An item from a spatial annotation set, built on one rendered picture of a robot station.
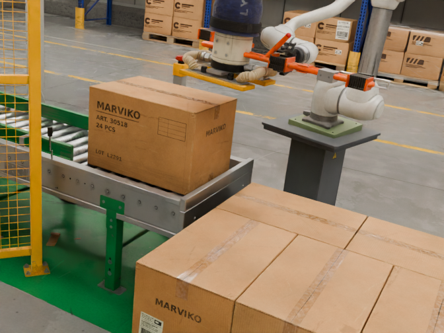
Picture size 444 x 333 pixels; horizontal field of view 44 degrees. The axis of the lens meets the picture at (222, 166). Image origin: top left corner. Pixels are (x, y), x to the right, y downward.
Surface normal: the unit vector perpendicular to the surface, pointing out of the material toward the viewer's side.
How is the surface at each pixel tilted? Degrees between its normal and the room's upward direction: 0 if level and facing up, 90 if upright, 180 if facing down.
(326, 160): 90
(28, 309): 0
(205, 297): 90
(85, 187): 90
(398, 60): 91
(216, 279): 0
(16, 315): 0
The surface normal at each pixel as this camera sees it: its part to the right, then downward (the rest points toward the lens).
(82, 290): 0.11, -0.93
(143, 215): -0.47, 0.26
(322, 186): 0.74, 0.31
